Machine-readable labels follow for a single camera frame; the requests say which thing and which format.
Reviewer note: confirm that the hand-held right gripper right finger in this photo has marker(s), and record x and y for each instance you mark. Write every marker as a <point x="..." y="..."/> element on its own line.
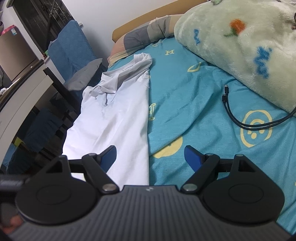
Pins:
<point x="192" y="158"/>

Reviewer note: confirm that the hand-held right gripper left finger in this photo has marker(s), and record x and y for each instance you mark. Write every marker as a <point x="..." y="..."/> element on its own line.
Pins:
<point x="109" y="158"/>

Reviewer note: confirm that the white t-shirt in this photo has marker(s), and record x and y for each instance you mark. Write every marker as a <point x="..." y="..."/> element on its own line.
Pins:
<point x="115" y="115"/>

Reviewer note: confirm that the person's left hand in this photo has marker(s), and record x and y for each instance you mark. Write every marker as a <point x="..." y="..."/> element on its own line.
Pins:
<point x="12" y="226"/>

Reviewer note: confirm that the green plastic stool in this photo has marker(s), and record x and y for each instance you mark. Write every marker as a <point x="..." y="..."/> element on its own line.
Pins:
<point x="17" y="141"/>

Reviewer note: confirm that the teal printed bed sheet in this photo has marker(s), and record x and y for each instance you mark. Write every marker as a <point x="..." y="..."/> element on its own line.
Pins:
<point x="196" y="104"/>

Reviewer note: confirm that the chair with blue cover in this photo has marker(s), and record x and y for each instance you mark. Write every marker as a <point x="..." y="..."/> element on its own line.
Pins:
<point x="41" y="127"/>
<point x="69" y="46"/>

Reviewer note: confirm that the white table with dark legs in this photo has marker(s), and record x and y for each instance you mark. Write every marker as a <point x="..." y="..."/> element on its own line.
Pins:
<point x="20" y="104"/>

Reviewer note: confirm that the grey seat cushion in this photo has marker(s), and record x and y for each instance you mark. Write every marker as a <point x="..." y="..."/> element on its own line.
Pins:
<point x="83" y="74"/>

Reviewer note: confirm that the white plastic bag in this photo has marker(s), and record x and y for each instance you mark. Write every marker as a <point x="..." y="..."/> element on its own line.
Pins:
<point x="2" y="90"/>

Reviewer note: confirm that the pale green fleece blanket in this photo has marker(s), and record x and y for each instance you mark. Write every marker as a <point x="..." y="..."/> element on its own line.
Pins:
<point x="231" y="46"/>

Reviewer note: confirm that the grey and beige striped pillow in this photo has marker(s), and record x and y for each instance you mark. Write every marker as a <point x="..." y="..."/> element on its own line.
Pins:
<point x="138" y="39"/>

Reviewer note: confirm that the gold refrigerator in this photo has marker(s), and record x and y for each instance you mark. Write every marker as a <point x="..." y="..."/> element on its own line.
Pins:
<point x="16" y="53"/>

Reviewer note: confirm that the tan padded headboard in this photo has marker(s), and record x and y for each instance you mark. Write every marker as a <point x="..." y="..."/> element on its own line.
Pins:
<point x="129" y="26"/>

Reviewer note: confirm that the dark window grille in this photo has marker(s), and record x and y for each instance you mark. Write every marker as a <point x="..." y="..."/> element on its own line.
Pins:
<point x="34" y="18"/>

